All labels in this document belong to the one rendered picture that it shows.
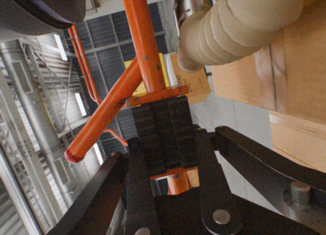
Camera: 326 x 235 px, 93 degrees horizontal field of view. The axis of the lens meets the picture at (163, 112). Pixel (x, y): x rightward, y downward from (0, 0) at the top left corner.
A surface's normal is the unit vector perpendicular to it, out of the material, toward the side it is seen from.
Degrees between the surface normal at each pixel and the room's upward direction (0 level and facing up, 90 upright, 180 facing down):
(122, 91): 98
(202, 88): 90
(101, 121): 98
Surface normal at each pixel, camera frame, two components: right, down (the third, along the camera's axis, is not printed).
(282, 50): -0.97, 0.24
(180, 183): 0.25, 0.13
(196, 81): -0.07, -0.21
